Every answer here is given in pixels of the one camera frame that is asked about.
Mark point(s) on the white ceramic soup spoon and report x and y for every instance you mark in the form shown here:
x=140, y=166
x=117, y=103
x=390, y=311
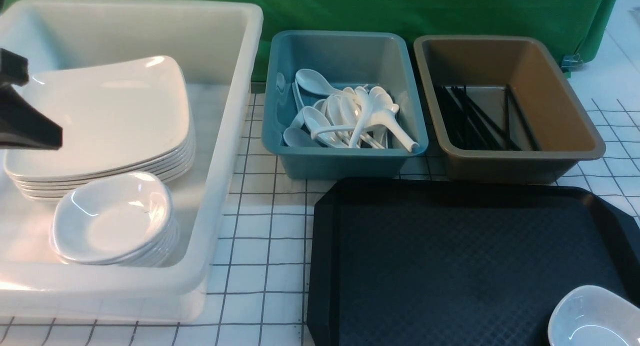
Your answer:
x=385, y=118

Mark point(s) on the small white bowl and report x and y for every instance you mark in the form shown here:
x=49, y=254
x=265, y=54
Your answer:
x=593, y=315

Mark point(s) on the white spoon at back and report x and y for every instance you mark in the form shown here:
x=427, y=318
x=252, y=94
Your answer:
x=313, y=82

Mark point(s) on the lower stacked white bowls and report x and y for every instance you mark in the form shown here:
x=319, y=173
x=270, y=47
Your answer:
x=153, y=255

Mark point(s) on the green backdrop cloth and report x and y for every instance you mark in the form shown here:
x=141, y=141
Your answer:
x=566, y=27

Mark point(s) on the white spoon front left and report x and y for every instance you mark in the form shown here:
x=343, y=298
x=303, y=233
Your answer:
x=321, y=129

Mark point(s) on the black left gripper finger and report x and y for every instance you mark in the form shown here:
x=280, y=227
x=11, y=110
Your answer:
x=23, y=127
x=14, y=69

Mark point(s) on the teal plastic bin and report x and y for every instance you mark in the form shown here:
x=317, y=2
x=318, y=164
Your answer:
x=375, y=69

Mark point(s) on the lower stacked white plates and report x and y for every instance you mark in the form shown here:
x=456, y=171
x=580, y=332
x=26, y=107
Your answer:
x=98, y=144

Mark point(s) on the black serving tray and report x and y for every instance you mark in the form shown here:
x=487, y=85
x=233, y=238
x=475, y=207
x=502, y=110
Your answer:
x=417, y=262

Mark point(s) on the large white plastic tub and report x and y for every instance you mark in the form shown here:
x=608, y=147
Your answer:
x=215, y=44

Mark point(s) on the white square rice plate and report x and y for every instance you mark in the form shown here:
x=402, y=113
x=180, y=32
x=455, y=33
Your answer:
x=152, y=81

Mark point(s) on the metal binder clip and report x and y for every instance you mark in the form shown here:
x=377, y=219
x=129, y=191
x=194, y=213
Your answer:
x=571, y=63

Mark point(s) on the brown plastic bin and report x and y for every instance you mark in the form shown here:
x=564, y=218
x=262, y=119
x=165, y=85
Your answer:
x=550, y=131

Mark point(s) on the top stacked white bowl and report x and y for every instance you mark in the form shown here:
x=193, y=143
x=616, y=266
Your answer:
x=111, y=218

